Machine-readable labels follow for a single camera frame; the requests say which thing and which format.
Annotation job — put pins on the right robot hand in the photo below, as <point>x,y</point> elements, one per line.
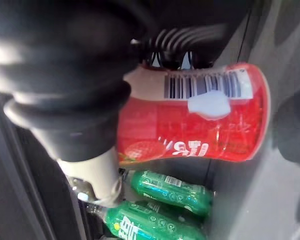
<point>65,75</point>

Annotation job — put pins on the red gum bottle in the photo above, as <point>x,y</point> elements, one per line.
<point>185,125</point>

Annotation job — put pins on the green soda bottle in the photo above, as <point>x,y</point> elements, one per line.
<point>145,225</point>
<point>170,191</point>

